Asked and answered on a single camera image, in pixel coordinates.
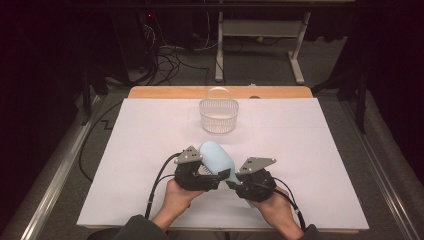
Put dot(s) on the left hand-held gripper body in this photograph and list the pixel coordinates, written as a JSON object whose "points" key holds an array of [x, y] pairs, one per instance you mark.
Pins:
{"points": [[191, 178]]}

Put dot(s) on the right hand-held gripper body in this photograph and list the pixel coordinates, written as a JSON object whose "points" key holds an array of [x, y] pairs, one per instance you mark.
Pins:
{"points": [[256, 186]]}

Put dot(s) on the light blue hairbrush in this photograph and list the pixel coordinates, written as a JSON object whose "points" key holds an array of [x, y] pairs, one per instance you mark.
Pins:
{"points": [[216, 160]]}

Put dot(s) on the white plastic mesh basket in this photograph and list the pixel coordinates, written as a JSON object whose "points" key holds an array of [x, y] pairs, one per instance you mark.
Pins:
{"points": [[218, 116]]}

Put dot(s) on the person's left hand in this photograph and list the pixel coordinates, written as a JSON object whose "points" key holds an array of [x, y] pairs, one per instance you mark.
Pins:
{"points": [[178, 200]]}

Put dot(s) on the person's right hand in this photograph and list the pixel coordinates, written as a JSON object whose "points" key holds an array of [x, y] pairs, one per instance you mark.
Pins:
{"points": [[278, 208]]}

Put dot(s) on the white table cover sheet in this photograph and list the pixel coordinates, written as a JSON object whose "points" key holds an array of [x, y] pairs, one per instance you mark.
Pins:
{"points": [[133, 150]]}

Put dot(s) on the black stand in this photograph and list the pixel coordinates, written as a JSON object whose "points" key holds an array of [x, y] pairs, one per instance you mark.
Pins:
{"points": [[91, 86], [360, 96]]}

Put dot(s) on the metal floor rail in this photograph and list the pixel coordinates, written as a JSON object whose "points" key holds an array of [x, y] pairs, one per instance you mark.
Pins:
{"points": [[56, 176], [383, 166]]}

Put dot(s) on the white metal desk frame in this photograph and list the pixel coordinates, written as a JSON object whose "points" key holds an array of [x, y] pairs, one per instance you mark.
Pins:
{"points": [[260, 28]]}

